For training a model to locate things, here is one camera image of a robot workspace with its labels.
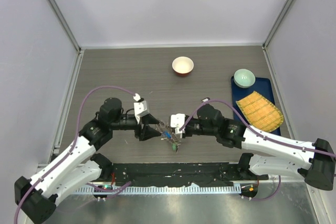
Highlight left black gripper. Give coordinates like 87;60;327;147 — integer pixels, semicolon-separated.
110;113;161;140

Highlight large metal keyring disc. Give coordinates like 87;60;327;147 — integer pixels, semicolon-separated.
155;120;181;153

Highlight blue tag key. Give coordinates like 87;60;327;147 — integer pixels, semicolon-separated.
162;131;172;140

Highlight green tag key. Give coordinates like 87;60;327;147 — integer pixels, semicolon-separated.
172;144;177;152

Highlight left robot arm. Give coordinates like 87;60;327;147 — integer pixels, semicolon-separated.
14;94;161;223

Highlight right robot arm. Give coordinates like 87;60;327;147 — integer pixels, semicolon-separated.
170;103;335;191

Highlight black tag key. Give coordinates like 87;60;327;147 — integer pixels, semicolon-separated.
201;98;210;103

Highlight yellow woven mat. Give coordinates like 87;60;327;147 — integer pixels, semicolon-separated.
236;91;284;132

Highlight light green bowl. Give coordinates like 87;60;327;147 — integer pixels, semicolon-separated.
233;69;256;88

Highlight red white bowl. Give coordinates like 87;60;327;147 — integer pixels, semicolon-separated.
172;56;194;77

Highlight blue tray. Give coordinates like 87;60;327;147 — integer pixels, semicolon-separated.
230;76;275;123

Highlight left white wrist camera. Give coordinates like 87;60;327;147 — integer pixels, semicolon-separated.
133;93;149;124

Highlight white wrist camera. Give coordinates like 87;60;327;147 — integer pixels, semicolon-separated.
169;113;185;135
133;93;149;124

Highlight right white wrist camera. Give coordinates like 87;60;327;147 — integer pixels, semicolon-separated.
169;113;185;135

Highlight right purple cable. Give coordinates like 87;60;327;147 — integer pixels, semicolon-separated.
181;99;336;201

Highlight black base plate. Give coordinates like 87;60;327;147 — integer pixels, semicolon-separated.
106;162;269;187

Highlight white cable duct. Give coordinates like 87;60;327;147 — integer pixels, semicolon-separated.
72;184;241;197

